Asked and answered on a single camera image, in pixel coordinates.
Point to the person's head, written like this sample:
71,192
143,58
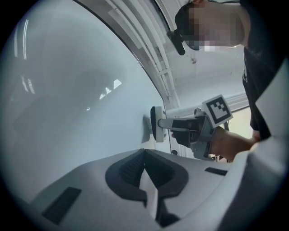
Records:
214,22

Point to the person's right hand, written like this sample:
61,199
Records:
185,138

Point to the ceiling sprinkler head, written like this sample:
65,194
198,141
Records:
193,60

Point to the bundle of white ceiling pipes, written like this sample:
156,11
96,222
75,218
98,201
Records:
158,45

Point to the glossy white panel surface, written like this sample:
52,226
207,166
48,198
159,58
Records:
67,67

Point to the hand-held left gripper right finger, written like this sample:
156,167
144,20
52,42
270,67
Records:
173,180

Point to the person's right forearm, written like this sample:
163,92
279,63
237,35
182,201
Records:
230,144

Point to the person's black shirt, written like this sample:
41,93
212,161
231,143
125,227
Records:
262,67

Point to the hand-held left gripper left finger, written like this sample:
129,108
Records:
117,180

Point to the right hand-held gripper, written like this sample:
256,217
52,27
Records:
217,110

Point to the white rectangular plastic device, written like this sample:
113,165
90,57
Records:
159,112

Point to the black head-mounted camera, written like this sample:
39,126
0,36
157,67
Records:
177,41

